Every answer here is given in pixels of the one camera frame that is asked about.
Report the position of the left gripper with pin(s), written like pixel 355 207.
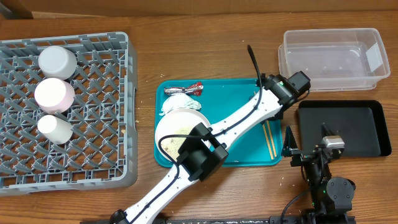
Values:
pixel 281 117

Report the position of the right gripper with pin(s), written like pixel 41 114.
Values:
pixel 308 155

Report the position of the wooden chopstick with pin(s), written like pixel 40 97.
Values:
pixel 268 142
pixel 271 137

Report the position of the grey green bowl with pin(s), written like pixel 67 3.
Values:
pixel 57 62

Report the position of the white cup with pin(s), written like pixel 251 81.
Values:
pixel 55 129

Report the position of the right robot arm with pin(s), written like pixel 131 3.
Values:
pixel 331 196

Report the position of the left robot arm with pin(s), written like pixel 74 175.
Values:
pixel 205 149

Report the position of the teal serving tray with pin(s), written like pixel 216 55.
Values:
pixel 219 99

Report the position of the black plastic tray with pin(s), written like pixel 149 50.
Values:
pixel 360 123

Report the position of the clear plastic storage bin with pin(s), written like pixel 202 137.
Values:
pixel 335 59

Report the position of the red silver snack wrapper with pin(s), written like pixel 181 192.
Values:
pixel 194 89

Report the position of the crumpled white napkin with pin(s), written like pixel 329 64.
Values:
pixel 179 101

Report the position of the large white dinner plate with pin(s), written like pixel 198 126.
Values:
pixel 180 121

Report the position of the grey plastic dish rack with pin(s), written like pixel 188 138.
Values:
pixel 102 151

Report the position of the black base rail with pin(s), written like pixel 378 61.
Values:
pixel 270 220

